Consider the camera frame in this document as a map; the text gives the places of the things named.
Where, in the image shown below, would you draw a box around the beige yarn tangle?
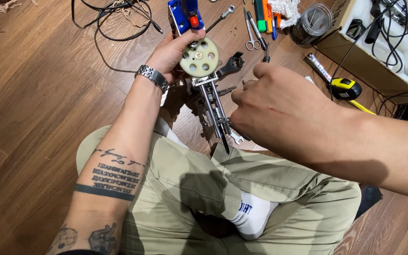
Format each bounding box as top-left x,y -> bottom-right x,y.
114,0 -> 152,28

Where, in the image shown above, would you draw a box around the silver scissors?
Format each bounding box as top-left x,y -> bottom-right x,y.
243,8 -> 261,51

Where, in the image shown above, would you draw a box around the yellow black tape measure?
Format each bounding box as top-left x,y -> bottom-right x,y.
303,53 -> 377,116

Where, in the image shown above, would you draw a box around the khaki trousers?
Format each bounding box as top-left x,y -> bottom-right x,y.
76,124 -> 362,255

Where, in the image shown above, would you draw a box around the white sock blue lettering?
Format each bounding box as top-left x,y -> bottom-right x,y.
229,191 -> 280,242

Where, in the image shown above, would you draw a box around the blue tufting gun cream gear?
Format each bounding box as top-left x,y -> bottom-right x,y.
167,0 -> 234,156

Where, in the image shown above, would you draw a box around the small silver open wrench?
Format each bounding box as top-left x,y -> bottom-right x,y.
229,131 -> 244,145

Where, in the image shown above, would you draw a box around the clear plastic jar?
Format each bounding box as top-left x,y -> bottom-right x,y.
289,3 -> 334,47

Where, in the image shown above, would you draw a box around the black pen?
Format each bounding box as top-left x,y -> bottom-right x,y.
246,11 -> 268,51

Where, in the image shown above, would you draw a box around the beige yarn scraps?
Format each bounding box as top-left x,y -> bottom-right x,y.
0,0 -> 38,14

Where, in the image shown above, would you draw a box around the crumpled white tissue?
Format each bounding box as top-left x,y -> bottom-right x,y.
268,0 -> 302,30

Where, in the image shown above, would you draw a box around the cardboard box with tools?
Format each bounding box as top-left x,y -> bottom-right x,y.
313,0 -> 408,105

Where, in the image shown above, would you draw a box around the black power cable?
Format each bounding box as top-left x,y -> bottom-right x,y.
71,0 -> 164,73

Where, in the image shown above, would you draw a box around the person's right hand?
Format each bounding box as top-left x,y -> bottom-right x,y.
229,63 -> 337,167

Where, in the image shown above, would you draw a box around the green marker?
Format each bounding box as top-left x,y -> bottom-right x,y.
253,0 -> 267,33

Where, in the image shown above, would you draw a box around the black plastic handle part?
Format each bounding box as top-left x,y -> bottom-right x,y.
216,51 -> 246,81

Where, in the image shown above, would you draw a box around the silver metal wristwatch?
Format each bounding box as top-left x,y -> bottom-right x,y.
135,64 -> 170,95

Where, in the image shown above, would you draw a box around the person's left hand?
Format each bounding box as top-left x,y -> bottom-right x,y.
147,29 -> 207,85

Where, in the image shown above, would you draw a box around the black handled socket driver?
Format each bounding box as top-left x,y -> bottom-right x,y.
205,5 -> 236,33

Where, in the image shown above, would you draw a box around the orange marker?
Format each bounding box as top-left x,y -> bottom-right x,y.
262,0 -> 273,34

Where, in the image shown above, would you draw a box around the black object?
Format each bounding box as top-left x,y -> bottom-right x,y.
354,183 -> 384,221

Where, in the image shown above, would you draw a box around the thin black cable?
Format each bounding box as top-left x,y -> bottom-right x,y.
329,0 -> 408,115

